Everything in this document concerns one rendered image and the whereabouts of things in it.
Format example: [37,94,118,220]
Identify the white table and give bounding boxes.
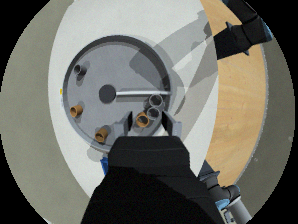
[47,0,220,201]

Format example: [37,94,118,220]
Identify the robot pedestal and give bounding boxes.
[213,21,251,61]
[198,159,222,188]

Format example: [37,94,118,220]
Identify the blue crate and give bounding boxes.
[99,157,110,177]

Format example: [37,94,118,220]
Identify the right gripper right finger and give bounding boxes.
[161,110,183,138]

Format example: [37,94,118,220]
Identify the steel bushing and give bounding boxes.
[146,106,162,120]
[73,63,88,77]
[148,93,165,107]

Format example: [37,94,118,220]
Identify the grey turntable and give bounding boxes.
[62,34,174,151]

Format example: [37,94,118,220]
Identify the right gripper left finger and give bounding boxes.
[113,111,134,138]

